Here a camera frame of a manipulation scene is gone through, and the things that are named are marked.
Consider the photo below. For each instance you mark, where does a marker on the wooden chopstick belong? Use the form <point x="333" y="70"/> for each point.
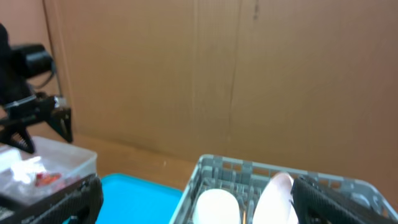
<point x="244" y="217"/>

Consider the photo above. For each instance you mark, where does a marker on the clear plastic bin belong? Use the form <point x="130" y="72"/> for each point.
<point x="73" y="162"/>

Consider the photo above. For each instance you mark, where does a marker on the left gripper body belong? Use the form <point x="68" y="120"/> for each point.
<point x="40" y="107"/>

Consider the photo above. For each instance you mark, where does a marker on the red snack wrapper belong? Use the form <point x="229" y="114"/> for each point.
<point x="43" y="179"/>

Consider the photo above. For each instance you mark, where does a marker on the teal plastic tray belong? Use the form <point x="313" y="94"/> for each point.
<point x="128" y="199"/>

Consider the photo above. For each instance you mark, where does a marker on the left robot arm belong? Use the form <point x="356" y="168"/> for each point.
<point x="24" y="70"/>

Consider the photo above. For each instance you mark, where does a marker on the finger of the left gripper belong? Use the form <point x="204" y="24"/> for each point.
<point x="60" y="120"/>
<point x="18" y="138"/>

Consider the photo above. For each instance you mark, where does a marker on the white bowl with nuts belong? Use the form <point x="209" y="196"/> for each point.
<point x="216" y="206"/>

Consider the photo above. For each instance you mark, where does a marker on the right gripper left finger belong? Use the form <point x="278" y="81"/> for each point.
<point x="80" y="202"/>

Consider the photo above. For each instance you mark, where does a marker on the pink white plate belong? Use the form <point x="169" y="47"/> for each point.
<point x="275" y="203"/>

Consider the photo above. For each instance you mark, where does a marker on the large white tissue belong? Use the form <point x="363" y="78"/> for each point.
<point x="26" y="171"/>

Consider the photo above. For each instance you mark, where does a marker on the grey dishwasher rack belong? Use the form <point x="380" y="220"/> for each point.
<point x="227" y="190"/>

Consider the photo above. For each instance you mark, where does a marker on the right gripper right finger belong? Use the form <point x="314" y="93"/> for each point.
<point x="317" y="203"/>

